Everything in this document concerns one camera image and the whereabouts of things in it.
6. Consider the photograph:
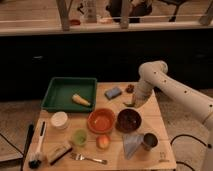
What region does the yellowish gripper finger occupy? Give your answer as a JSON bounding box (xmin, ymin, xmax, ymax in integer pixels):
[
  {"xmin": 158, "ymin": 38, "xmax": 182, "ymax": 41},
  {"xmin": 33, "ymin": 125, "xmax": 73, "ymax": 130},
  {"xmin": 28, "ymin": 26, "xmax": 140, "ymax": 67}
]
[{"xmin": 132, "ymin": 98, "xmax": 147, "ymax": 108}]

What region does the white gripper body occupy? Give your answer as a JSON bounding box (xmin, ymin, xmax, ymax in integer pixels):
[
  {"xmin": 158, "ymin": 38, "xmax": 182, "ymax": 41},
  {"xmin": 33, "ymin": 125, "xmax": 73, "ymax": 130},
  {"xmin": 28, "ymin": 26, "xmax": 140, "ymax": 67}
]
[{"xmin": 133, "ymin": 79, "xmax": 154, "ymax": 102}]

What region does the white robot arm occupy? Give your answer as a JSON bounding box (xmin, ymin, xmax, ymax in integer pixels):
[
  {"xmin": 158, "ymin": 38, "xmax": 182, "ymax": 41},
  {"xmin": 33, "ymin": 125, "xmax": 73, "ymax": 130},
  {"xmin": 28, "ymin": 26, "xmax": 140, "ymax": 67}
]
[{"xmin": 132, "ymin": 61, "xmax": 213, "ymax": 171}]

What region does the dark metal cup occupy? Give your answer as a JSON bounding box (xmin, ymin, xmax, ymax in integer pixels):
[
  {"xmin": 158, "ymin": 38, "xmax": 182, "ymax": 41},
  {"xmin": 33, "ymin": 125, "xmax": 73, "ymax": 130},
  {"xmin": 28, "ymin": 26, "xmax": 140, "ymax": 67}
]
[{"xmin": 142, "ymin": 133, "xmax": 158, "ymax": 151}]

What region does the green plastic cup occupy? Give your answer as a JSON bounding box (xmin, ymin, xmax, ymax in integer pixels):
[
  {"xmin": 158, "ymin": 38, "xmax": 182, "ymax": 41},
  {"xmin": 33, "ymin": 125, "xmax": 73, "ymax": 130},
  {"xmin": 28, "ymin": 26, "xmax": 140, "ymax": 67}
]
[{"xmin": 71, "ymin": 129, "xmax": 87, "ymax": 146}]

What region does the white paper cup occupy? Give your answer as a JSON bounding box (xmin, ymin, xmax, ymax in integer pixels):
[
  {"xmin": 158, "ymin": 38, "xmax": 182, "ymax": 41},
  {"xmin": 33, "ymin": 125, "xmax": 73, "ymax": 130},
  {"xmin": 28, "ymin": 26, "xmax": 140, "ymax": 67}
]
[{"xmin": 50, "ymin": 111, "xmax": 69, "ymax": 130}]

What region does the brown grape bunch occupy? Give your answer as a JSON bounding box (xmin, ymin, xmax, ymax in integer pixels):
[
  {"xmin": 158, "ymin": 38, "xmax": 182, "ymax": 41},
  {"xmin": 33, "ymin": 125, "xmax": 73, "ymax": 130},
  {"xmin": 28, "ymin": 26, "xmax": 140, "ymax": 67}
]
[{"xmin": 125, "ymin": 84, "xmax": 135, "ymax": 93}]

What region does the dark brown bowl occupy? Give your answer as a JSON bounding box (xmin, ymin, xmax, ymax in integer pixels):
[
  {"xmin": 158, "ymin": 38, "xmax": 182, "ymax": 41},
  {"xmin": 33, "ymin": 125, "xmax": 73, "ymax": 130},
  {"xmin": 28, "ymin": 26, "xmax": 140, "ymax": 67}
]
[{"xmin": 115, "ymin": 108, "xmax": 142, "ymax": 133}]

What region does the blue sponge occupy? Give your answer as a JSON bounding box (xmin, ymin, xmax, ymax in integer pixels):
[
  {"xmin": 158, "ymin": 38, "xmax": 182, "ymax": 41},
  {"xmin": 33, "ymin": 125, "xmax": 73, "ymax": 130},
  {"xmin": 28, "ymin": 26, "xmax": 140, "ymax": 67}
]
[{"xmin": 104, "ymin": 87, "xmax": 122, "ymax": 100}]

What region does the grey folded cloth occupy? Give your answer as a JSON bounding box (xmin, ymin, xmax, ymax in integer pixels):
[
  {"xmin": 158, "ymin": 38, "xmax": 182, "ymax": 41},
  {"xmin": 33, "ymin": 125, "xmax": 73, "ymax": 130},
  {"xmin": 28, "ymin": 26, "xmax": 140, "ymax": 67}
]
[{"xmin": 123, "ymin": 134, "xmax": 144, "ymax": 160}]

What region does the orange bowl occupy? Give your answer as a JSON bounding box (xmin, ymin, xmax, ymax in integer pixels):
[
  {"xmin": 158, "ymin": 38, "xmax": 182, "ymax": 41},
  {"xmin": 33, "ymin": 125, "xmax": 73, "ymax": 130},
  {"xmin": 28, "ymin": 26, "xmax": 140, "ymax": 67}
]
[{"xmin": 87, "ymin": 108, "xmax": 115, "ymax": 134}]

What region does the red yellow apple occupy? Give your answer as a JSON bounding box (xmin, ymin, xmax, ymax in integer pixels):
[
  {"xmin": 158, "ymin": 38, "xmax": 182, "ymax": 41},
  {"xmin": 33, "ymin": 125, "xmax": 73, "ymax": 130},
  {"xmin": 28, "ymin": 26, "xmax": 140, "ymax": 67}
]
[{"xmin": 96, "ymin": 134, "xmax": 110, "ymax": 150}]

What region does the green plastic tray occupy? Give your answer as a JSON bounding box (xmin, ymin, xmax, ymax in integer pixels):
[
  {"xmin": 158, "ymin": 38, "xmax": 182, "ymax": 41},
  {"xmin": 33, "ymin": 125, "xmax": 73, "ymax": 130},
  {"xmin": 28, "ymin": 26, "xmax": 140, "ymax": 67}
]
[{"xmin": 41, "ymin": 77, "xmax": 97, "ymax": 113}]

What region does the person in background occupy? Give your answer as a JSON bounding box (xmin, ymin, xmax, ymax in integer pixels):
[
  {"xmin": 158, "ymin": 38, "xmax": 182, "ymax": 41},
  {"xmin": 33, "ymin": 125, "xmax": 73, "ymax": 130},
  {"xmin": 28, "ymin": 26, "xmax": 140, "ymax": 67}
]
[{"xmin": 106, "ymin": 0, "xmax": 153, "ymax": 23}]

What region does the silver fork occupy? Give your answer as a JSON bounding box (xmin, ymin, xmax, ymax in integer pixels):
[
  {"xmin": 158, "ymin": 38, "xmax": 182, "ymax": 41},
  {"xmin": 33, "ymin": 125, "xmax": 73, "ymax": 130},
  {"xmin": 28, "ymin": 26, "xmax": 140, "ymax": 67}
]
[{"xmin": 70, "ymin": 152, "xmax": 108, "ymax": 165}]

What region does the clear bottle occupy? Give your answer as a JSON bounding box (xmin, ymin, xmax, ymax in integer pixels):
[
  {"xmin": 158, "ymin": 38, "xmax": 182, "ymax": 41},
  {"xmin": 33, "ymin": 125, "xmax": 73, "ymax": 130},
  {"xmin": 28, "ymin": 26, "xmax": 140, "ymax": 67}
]
[{"xmin": 84, "ymin": 0, "xmax": 97, "ymax": 23}]

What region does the wooden block eraser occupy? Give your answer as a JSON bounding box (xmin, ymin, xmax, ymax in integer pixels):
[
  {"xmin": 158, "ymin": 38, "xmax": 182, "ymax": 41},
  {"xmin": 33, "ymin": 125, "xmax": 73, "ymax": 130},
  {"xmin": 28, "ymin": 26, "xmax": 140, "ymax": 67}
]
[{"xmin": 46, "ymin": 143, "xmax": 72, "ymax": 165}]

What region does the red small object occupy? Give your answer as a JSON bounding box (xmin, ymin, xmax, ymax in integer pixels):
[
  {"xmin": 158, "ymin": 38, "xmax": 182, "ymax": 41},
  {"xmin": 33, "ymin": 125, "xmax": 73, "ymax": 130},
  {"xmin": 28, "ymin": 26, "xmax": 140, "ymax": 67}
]
[{"xmin": 70, "ymin": 19, "xmax": 81, "ymax": 26}]

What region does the wooden post middle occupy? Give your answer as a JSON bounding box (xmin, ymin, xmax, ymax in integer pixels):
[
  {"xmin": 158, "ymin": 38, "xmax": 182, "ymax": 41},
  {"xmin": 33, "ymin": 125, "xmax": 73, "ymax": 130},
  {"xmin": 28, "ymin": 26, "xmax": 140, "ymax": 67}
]
[{"xmin": 120, "ymin": 0, "xmax": 130, "ymax": 29}]

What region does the wooden post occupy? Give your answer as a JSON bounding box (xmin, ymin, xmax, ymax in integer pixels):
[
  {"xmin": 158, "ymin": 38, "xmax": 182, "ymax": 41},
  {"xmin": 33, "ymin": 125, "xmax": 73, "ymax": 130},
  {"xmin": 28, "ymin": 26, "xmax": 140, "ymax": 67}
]
[
  {"xmin": 120, "ymin": 0, "xmax": 130, "ymax": 29},
  {"xmin": 56, "ymin": 0, "xmax": 70, "ymax": 31}
]

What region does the black cable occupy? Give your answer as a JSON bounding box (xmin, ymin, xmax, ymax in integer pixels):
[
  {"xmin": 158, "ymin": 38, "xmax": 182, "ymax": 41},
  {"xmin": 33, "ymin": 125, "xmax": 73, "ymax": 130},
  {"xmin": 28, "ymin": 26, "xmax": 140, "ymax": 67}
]
[{"xmin": 170, "ymin": 133, "xmax": 209, "ymax": 171}]

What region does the wooden post left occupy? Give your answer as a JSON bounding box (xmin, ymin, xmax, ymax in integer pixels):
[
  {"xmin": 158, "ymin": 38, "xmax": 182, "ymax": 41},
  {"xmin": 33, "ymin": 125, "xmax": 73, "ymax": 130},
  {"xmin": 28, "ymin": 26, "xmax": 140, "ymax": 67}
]
[{"xmin": 56, "ymin": 0, "xmax": 70, "ymax": 31}]

